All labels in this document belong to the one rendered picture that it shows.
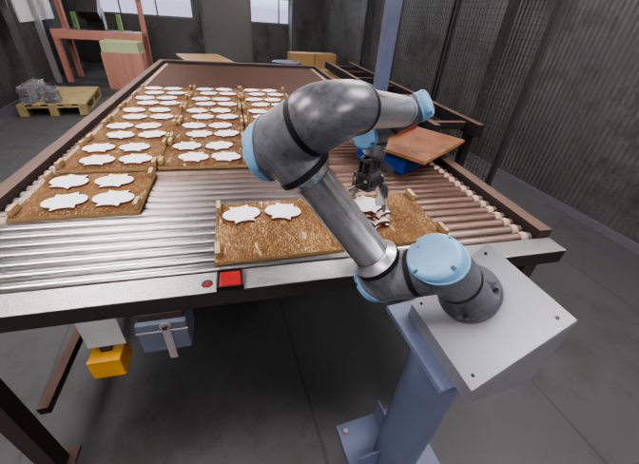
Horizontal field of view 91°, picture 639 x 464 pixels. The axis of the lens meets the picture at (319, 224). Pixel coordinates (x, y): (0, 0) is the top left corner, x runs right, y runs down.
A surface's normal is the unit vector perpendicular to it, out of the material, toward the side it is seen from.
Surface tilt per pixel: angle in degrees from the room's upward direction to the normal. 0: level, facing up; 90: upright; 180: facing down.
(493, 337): 45
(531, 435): 0
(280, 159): 104
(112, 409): 0
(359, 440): 0
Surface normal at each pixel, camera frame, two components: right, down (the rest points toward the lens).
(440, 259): -0.53, -0.54
